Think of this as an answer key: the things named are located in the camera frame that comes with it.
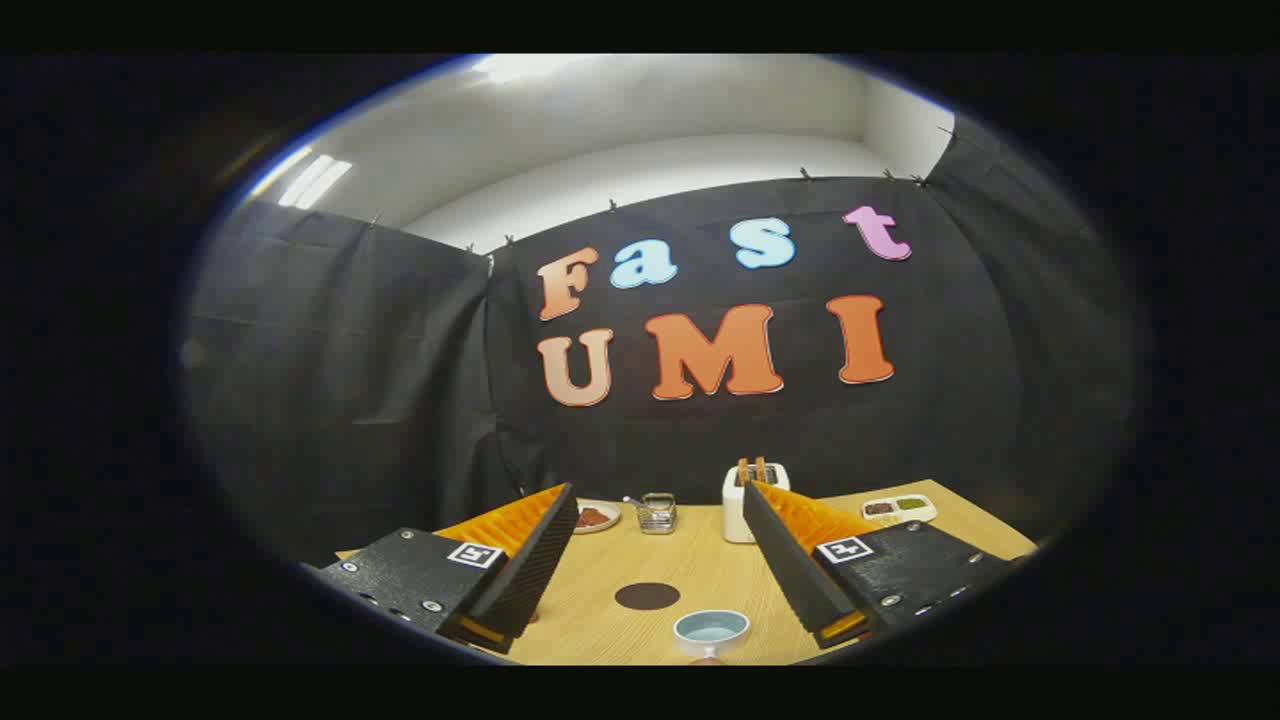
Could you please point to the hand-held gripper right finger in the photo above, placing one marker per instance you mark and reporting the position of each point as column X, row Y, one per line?
column 790, row 570

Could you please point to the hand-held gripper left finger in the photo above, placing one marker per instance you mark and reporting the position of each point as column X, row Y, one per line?
column 535, row 560

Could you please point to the white cup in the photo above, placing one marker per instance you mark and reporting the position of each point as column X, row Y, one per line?
column 711, row 632

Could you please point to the dark brown round coaster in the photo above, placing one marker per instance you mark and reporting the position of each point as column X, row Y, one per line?
column 647, row 596

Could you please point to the reddish food slices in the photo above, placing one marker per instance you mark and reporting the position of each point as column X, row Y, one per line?
column 592, row 517

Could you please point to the white toaster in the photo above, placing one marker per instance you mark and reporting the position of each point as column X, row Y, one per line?
column 735, row 515

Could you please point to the white plate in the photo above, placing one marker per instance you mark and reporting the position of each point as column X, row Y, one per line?
column 610, row 524

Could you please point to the wooden table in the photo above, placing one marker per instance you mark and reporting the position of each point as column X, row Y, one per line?
column 700, row 565

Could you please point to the white divided condiment tray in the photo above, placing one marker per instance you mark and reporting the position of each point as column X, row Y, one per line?
column 898, row 509

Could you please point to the black backdrop cloth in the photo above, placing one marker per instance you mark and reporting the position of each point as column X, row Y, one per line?
column 400, row 350

